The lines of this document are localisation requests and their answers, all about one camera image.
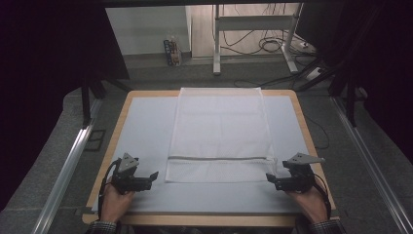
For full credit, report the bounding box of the tangle of black floor cables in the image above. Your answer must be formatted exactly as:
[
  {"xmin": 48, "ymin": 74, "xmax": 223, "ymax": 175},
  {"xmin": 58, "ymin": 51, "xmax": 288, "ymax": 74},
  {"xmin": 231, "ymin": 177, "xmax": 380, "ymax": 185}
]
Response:
[{"xmin": 219, "ymin": 3, "xmax": 314, "ymax": 57}]

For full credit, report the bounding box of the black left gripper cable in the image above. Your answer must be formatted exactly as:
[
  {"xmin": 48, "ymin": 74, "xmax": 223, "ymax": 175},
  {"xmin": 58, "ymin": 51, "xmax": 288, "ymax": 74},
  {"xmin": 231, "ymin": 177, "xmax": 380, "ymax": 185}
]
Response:
[{"xmin": 97, "ymin": 160, "xmax": 122, "ymax": 222}]

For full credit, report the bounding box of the long black floor cable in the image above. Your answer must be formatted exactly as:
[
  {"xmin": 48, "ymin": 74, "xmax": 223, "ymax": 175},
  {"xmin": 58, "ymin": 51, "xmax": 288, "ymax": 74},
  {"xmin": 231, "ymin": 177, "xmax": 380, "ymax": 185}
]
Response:
[{"xmin": 233, "ymin": 71, "xmax": 331, "ymax": 151}]

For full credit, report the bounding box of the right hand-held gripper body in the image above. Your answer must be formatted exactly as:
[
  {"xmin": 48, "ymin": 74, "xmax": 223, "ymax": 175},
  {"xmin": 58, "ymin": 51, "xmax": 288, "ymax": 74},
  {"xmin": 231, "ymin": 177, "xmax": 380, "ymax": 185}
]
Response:
[{"xmin": 282, "ymin": 152, "xmax": 326, "ymax": 194}]

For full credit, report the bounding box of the person's left hand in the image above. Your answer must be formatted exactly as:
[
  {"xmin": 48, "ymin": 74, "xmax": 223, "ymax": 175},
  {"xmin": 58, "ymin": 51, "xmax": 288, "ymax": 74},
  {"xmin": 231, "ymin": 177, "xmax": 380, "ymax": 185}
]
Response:
[{"xmin": 99, "ymin": 182, "xmax": 136, "ymax": 224}]

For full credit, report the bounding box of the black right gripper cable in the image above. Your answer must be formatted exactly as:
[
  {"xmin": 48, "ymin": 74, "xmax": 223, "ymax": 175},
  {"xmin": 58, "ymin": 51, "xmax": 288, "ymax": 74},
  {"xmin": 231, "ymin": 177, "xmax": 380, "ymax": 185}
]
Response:
[{"xmin": 313, "ymin": 173, "xmax": 332, "ymax": 220}]

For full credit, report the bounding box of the black curtain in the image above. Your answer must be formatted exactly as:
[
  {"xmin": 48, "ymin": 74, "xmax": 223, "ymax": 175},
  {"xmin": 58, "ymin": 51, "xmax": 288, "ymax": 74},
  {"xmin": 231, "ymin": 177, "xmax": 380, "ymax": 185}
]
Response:
[
  {"xmin": 0, "ymin": 0, "xmax": 131, "ymax": 211},
  {"xmin": 300, "ymin": 0, "xmax": 413, "ymax": 165}
]

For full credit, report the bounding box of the person's right hand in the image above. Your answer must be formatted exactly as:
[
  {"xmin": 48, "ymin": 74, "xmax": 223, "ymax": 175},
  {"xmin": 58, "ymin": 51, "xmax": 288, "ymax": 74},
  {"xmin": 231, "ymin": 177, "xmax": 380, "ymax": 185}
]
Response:
[{"xmin": 286, "ymin": 186, "xmax": 329, "ymax": 225}]

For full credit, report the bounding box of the clear bag of small things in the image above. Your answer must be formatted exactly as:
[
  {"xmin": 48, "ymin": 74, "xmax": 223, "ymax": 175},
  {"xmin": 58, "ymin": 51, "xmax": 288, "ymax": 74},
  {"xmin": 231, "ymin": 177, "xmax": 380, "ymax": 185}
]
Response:
[{"xmin": 163, "ymin": 31, "xmax": 183, "ymax": 67}]

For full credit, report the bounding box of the white power strip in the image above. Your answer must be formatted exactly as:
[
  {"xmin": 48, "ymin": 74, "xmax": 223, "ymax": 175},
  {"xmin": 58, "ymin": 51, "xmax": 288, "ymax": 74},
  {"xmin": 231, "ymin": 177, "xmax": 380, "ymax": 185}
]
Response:
[{"xmin": 305, "ymin": 66, "xmax": 323, "ymax": 81}]

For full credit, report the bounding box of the black metal stand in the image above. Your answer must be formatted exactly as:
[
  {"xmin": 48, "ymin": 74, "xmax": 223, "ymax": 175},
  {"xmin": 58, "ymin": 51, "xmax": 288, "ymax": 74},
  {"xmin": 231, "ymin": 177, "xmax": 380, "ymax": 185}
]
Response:
[
  {"xmin": 80, "ymin": 77, "xmax": 132, "ymax": 130},
  {"xmin": 295, "ymin": 58, "xmax": 358, "ymax": 129}
]

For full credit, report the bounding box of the white mesh laundry bag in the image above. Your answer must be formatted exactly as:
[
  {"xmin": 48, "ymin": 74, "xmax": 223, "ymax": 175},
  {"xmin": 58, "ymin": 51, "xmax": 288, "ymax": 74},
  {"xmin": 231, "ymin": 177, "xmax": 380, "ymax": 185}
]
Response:
[{"xmin": 165, "ymin": 87, "xmax": 280, "ymax": 184}]

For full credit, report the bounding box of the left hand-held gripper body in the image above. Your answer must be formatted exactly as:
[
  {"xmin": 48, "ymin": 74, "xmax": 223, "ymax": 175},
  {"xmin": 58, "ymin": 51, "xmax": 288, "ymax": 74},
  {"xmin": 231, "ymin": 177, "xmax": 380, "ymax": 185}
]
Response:
[{"xmin": 111, "ymin": 152, "xmax": 154, "ymax": 196}]

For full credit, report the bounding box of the aluminium floor rail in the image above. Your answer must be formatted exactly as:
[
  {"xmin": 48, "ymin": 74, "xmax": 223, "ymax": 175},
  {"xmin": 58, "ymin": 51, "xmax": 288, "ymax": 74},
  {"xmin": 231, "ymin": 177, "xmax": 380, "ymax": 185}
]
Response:
[
  {"xmin": 330, "ymin": 96, "xmax": 413, "ymax": 234},
  {"xmin": 31, "ymin": 97, "xmax": 104, "ymax": 234}
]

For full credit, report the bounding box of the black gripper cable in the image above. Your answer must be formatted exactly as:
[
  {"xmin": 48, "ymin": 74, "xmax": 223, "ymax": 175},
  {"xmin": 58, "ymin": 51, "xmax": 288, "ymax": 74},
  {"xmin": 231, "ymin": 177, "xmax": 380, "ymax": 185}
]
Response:
[
  {"xmin": 313, "ymin": 173, "xmax": 332, "ymax": 220},
  {"xmin": 97, "ymin": 160, "xmax": 122, "ymax": 222}
]

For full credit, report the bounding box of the white metal desk frame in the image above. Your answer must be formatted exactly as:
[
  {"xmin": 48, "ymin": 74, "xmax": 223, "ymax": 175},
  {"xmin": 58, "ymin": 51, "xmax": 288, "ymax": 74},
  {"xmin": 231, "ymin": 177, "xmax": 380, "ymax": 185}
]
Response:
[{"xmin": 211, "ymin": 3, "xmax": 305, "ymax": 77}]

